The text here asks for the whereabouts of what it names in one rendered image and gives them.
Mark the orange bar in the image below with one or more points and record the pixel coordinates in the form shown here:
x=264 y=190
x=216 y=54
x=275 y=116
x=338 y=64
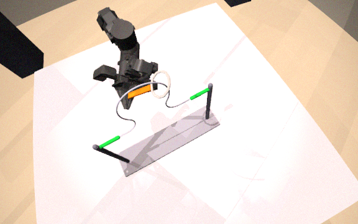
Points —
x=148 y=88

